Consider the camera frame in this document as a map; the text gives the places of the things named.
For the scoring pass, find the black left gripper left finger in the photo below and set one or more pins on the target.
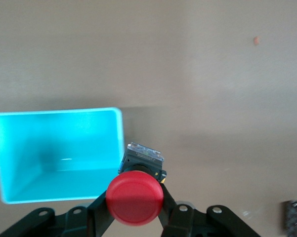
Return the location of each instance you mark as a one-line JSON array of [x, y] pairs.
[[76, 222]]

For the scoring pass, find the red push button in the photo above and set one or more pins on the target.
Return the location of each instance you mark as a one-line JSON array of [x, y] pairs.
[[134, 197]]

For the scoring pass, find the dark brown cylindrical capacitor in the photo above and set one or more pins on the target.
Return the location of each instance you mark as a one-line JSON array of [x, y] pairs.
[[296, 217]]

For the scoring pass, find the cyan plastic box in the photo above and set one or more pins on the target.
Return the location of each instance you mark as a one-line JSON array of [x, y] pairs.
[[56, 153]]

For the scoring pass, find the tiny orange crumb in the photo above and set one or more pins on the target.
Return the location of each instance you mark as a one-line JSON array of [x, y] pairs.
[[256, 40]]

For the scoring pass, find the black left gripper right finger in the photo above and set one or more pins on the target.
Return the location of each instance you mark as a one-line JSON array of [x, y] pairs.
[[200, 224]]

